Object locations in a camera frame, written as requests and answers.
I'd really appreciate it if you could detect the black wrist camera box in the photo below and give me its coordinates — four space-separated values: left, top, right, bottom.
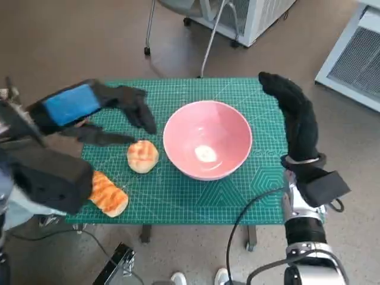
8 138 95 216
296 169 351 207

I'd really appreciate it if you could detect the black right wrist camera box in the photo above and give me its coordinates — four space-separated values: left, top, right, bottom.
296 169 351 207

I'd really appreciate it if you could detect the white cabinet with grey grille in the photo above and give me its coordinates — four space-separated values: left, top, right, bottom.
314 4 380 113

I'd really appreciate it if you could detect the short black camera cable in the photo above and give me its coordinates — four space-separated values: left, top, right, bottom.
328 198 346 213

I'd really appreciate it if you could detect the looped black robot cable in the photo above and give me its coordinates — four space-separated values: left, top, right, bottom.
246 249 350 285

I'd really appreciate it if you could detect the long striped toy bread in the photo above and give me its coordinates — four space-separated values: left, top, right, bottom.
88 170 129 218

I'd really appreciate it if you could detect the grey chair with metal legs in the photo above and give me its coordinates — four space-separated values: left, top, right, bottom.
143 0 240 78

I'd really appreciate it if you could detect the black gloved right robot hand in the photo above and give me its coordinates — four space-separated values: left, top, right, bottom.
258 71 321 164

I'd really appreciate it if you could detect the pink bowl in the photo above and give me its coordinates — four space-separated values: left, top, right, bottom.
162 100 253 182

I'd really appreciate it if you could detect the green cutting mat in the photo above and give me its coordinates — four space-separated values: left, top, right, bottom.
64 77 290 225

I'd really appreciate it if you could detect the thin black floor cable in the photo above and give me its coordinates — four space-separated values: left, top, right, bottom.
7 229 116 265

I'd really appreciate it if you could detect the dark table leg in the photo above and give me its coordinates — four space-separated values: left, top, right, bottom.
245 224 258 253
140 224 153 243

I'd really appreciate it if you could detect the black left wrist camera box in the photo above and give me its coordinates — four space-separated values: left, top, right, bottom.
8 138 95 216

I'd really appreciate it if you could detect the round toy bread bun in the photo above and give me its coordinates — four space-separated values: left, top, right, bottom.
126 140 160 174

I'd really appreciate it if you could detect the white shoe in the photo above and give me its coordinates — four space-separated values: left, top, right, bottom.
170 271 188 285
214 268 229 285

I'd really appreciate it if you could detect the white mesh cabinet on casters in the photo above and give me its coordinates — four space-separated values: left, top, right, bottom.
183 0 297 48

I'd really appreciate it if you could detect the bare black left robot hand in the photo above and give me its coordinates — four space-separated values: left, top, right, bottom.
25 78 158 148

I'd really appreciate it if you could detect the long black robot cable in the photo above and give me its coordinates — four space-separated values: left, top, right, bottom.
227 187 286 285

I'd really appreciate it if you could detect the black metal stand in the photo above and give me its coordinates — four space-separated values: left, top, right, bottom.
91 242 137 285

